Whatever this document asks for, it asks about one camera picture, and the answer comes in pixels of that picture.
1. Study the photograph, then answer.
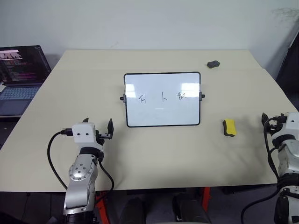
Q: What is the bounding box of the open grey laptop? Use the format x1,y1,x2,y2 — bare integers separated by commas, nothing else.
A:
0,45,52,119

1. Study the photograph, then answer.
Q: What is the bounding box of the orange table leg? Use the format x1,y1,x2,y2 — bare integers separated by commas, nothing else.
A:
95,191,108,224
201,187,211,213

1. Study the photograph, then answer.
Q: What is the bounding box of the dark rounded shape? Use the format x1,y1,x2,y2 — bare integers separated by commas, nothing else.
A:
172,193,212,224

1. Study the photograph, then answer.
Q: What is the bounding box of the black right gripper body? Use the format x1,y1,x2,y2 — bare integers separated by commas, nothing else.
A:
263,113,288,136

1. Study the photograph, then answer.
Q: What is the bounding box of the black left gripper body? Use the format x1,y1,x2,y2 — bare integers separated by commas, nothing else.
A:
94,129,109,146

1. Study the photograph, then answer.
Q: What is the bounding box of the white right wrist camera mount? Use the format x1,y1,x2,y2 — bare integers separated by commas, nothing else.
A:
283,112,299,139

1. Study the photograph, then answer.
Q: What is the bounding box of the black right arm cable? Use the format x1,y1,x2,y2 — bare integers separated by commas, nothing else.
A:
240,118,287,224

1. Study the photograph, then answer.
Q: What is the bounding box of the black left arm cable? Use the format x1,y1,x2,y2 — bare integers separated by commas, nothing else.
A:
47,128,115,191

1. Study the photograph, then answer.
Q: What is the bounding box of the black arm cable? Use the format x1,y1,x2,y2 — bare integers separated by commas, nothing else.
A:
240,118,287,224
47,128,115,191

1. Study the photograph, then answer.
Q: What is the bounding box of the black framed tabletop whiteboard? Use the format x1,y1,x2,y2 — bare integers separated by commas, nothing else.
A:
119,71,206,128

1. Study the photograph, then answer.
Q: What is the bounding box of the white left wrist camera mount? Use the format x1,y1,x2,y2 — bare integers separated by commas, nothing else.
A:
71,123,104,150

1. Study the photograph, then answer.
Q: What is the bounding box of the yellow and black eraser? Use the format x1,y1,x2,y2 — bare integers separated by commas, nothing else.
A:
221,119,238,137

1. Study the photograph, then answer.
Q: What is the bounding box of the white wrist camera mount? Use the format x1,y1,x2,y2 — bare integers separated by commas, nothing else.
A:
283,112,299,139
71,123,104,150

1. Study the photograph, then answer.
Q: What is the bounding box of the small black object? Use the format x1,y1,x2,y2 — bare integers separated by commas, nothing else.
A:
206,60,221,69

